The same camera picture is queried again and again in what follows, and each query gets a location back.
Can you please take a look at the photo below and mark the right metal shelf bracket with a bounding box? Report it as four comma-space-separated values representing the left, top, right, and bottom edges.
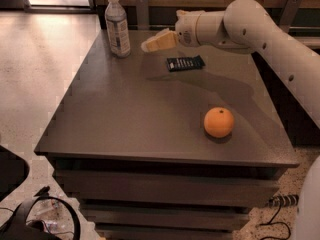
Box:
279, 0, 302, 32

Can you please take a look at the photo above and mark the grey drawer cabinet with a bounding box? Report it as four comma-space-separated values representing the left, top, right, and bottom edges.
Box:
35, 31, 297, 240

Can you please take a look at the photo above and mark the orange fruit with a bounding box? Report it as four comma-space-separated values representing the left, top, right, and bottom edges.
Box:
204, 107, 234, 138

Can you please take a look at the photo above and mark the black curved cable hoop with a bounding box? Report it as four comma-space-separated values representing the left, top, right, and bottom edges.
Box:
0, 187, 81, 240

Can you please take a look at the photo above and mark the white power strip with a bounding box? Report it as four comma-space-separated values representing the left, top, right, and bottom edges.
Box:
267, 194, 299, 207

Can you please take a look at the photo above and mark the left metal shelf bracket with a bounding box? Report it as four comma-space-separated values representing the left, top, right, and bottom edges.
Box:
136, 0, 149, 30

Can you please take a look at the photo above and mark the metal shelf bracket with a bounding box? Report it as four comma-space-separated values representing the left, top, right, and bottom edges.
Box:
279, 0, 302, 32
136, 0, 149, 30

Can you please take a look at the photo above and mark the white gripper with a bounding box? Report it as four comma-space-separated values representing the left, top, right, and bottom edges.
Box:
141, 9, 203, 53

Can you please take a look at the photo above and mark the clear plastic water bottle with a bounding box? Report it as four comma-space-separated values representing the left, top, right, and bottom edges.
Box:
105, 0, 131, 58

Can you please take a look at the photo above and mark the black power cable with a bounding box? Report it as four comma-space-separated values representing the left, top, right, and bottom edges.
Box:
259, 200, 292, 240

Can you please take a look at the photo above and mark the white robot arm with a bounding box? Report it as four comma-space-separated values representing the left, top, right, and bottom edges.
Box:
141, 0, 320, 127

